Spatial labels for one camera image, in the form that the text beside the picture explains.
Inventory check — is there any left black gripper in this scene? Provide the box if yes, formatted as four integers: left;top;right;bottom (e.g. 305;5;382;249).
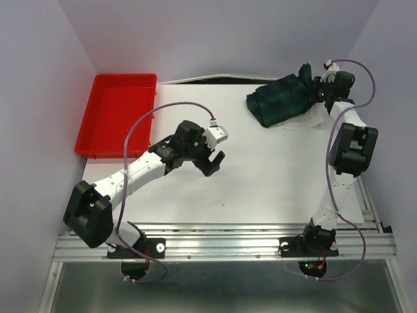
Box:
183;128;225;177

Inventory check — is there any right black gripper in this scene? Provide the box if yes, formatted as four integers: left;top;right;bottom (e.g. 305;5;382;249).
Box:
302;76;334;102

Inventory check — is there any green plaid skirt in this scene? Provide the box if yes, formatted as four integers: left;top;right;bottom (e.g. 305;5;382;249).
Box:
246;63;313;128

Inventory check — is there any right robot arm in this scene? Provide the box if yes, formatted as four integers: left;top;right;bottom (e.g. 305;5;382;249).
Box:
300;70;379;254

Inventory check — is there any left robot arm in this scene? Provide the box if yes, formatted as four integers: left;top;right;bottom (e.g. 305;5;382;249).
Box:
63;120;228;257

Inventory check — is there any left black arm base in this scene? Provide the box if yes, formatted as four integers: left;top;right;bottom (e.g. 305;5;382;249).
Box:
105;222;168;284

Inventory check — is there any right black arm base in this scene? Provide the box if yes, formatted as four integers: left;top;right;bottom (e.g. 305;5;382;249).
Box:
278;224;339;279

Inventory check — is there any white folded skirt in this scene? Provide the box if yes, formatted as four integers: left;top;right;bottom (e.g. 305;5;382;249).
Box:
277;103;328;130

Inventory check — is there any red plastic tray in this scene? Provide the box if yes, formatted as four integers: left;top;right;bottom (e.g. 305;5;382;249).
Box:
74;74;157;159

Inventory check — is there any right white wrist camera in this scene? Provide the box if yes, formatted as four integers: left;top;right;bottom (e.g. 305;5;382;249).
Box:
320;60;340;83

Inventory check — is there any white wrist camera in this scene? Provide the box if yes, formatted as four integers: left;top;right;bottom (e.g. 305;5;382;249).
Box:
203;119;229;151
320;60;340;83

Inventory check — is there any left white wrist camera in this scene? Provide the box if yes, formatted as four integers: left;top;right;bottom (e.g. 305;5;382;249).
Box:
203;119;229;151

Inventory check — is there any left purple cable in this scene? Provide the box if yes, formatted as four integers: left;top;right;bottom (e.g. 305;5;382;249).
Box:
113;102;220;284

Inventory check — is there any aluminium rail frame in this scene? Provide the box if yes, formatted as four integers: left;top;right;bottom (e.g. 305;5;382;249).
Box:
38;75;405;313

